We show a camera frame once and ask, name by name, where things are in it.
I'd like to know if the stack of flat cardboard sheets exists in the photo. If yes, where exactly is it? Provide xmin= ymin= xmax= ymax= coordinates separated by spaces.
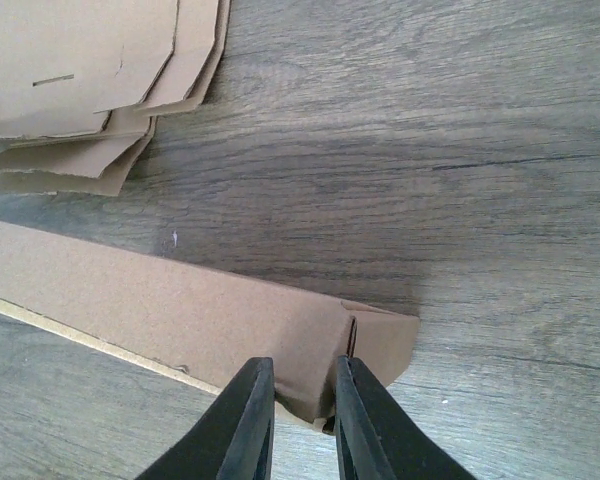
xmin=0 ymin=1 xmax=230 ymax=197

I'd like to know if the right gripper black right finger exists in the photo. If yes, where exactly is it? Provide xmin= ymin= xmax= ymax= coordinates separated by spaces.
xmin=335 ymin=356 xmax=474 ymax=480

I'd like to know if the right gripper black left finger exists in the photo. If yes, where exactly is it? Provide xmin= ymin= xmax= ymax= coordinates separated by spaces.
xmin=138 ymin=357 xmax=275 ymax=480

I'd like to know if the brown cardboard paper box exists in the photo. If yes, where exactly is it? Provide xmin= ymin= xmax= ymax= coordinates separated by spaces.
xmin=0 ymin=222 xmax=420 ymax=430

